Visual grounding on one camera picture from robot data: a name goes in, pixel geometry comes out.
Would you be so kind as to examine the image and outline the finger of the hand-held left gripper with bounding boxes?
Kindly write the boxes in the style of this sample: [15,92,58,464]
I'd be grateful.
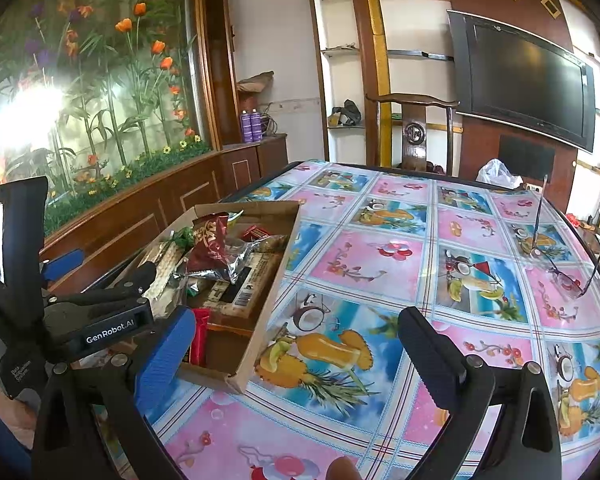
[47,261,159,311]

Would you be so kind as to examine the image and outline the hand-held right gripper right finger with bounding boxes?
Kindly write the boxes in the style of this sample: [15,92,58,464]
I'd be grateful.
[397,306,563,480]

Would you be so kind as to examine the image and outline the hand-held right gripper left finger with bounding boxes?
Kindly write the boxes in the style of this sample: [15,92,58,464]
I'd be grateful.
[32,306,197,480]

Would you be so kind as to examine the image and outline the red and white snack packet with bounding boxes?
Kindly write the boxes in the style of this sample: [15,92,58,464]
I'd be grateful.
[189,308,211,367]

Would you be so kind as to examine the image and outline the cardboard box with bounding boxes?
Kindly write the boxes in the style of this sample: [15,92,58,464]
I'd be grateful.
[105,200,302,395]

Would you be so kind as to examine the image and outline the dark red chip bag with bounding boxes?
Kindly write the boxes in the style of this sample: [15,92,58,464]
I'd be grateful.
[186,212,231,273]

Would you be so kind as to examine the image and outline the person's left forearm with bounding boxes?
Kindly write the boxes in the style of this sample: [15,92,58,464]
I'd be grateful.
[0,392,38,448]

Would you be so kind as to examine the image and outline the person's right hand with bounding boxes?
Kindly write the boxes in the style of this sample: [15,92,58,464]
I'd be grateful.
[327,456,361,480]

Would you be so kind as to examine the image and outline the yellow cracker packet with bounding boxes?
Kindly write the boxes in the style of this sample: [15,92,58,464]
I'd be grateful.
[142,240,186,301]

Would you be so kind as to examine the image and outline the brown wooden cabinet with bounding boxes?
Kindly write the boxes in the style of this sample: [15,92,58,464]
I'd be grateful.
[40,132,289,291]

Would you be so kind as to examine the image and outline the printed plastic tablecloth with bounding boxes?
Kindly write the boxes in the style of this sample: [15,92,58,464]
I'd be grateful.
[95,160,600,480]

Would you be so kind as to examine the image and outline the brown carton with barcode label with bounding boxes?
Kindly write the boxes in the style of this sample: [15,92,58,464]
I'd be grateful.
[200,252,281,318]

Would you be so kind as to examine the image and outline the thin-framed eyeglasses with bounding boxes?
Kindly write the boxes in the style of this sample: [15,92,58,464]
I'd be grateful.
[527,175,600,301]

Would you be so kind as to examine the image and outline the white plastic bag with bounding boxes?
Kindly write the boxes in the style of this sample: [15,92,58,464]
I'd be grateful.
[475,158,523,190]

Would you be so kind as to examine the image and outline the wooden media cabinet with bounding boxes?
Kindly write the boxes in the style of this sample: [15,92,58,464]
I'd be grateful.
[455,110,581,196]

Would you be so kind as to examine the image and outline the dark wooden chair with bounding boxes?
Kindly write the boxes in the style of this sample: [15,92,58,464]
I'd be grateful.
[365,92,461,176]

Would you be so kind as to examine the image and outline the brown paper bag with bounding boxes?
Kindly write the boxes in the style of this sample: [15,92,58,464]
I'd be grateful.
[237,71,276,95]

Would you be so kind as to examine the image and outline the white alcove shelf unit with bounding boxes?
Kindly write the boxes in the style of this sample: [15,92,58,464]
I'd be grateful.
[305,0,376,166]

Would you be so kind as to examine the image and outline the black flat television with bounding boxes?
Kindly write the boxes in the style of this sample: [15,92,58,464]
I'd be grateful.
[447,9,597,153]

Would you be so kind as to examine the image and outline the flower wall mural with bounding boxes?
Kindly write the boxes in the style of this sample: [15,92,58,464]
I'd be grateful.
[0,0,216,241]

